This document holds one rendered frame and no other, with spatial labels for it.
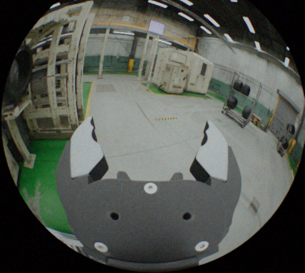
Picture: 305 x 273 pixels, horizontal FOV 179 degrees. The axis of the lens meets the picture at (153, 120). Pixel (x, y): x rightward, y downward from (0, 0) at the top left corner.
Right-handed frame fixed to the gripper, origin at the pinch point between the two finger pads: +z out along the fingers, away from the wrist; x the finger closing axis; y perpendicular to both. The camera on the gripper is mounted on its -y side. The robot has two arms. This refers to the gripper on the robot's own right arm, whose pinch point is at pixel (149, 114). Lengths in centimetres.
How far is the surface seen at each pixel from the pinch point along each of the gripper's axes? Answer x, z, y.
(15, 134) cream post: -160, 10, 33
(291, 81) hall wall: 1055, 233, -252
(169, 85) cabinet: 78, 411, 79
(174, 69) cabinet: 91, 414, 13
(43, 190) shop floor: -119, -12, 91
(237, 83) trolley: 334, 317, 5
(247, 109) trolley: 357, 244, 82
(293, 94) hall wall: 1063, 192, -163
